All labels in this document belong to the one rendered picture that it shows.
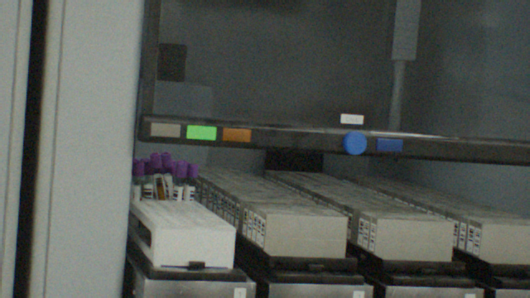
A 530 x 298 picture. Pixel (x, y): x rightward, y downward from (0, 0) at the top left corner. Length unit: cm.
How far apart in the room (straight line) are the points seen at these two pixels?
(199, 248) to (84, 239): 14
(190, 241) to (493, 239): 43
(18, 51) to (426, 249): 59
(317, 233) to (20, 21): 46
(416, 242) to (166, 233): 35
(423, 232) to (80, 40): 51
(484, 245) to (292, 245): 27
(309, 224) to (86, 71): 34
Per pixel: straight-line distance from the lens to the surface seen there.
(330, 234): 140
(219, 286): 129
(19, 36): 132
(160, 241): 130
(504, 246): 151
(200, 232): 131
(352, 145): 137
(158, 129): 131
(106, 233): 135
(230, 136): 133
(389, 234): 143
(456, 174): 186
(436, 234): 146
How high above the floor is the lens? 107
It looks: 4 degrees down
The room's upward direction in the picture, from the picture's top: 5 degrees clockwise
